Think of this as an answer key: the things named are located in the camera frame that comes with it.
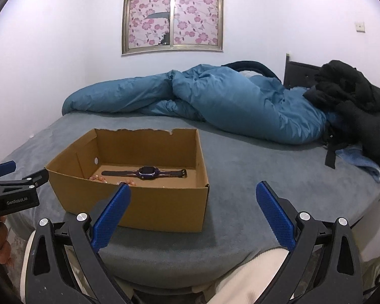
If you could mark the blue duvet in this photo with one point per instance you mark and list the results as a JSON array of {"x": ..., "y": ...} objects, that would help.
[{"x": 224, "y": 101}]

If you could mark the black headboard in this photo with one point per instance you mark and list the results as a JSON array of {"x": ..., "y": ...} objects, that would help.
[{"x": 299, "y": 72}]

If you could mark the window with floral film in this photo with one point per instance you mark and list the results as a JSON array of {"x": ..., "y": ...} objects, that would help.
[{"x": 172, "y": 15}]

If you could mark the person's left hand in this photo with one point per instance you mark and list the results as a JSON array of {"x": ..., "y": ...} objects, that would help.
[{"x": 1, "y": 243}]

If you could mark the grey fleece bed blanket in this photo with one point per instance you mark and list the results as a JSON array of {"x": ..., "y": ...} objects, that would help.
[{"x": 256, "y": 171}]

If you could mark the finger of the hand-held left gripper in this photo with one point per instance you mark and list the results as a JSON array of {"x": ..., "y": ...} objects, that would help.
[
  {"x": 4, "y": 167},
  {"x": 25, "y": 182}
]

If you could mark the brown cardboard box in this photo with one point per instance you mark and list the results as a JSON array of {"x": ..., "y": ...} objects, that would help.
[{"x": 164, "y": 205}]

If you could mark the black clothing pile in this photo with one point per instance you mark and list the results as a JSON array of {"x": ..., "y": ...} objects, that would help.
[{"x": 351, "y": 101}]

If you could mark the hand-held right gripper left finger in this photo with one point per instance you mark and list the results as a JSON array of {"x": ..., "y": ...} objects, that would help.
[{"x": 112, "y": 215}]

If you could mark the light blue towel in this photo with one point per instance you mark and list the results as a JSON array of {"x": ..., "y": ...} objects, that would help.
[{"x": 361, "y": 161}]

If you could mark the white wall switch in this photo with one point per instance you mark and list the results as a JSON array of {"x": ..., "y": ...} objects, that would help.
[{"x": 360, "y": 27}]

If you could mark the purple smartwatch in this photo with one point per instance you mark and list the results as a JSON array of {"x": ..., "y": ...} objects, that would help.
[{"x": 148, "y": 172}]

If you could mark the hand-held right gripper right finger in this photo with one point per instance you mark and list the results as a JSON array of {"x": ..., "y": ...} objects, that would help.
[{"x": 275, "y": 217}]

